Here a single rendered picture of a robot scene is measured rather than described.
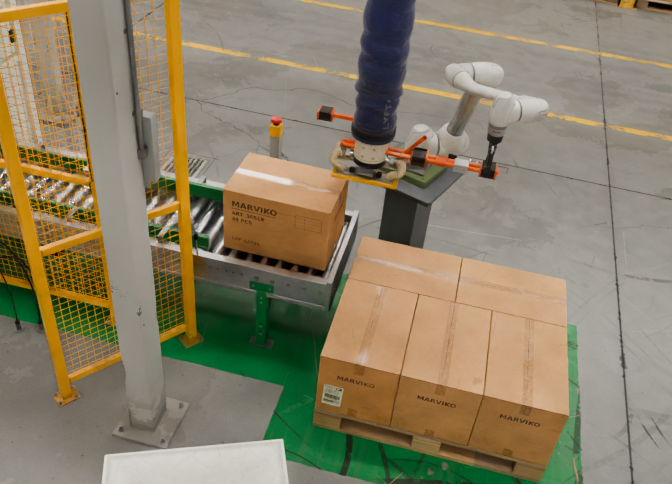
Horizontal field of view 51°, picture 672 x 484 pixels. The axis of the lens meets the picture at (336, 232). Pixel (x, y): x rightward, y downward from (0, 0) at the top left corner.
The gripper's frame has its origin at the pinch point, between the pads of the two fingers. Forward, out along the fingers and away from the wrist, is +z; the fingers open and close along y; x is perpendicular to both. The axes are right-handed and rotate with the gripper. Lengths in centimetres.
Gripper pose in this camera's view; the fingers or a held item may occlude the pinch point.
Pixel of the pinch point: (486, 168)
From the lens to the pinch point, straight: 365.6
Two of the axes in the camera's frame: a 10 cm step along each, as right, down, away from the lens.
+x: 9.7, 2.1, -1.4
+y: -2.4, 5.8, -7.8
